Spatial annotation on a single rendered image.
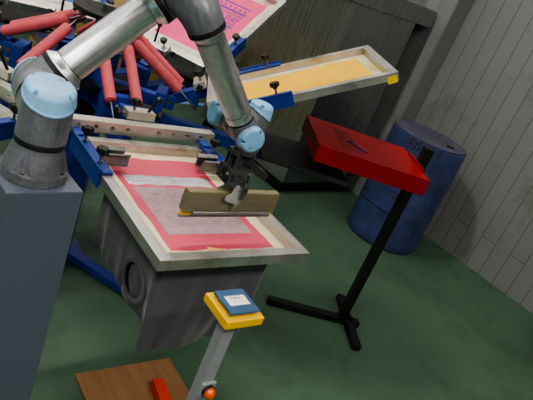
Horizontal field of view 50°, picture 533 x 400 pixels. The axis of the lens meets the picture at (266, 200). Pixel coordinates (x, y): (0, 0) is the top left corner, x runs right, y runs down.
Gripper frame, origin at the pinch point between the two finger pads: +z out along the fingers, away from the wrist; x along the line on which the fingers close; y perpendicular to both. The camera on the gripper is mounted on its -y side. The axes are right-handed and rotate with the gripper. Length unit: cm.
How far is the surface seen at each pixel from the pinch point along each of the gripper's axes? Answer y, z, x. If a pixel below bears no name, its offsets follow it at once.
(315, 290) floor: -155, 109, -72
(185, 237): 11.5, 13.9, -1.2
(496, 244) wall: -351, 77, -71
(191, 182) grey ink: -8.4, 13.0, -36.2
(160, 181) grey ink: 4.7, 13.2, -36.6
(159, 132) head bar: -8, 8, -68
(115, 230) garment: 21.9, 28.8, -27.5
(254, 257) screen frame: -4.8, 11.0, 14.7
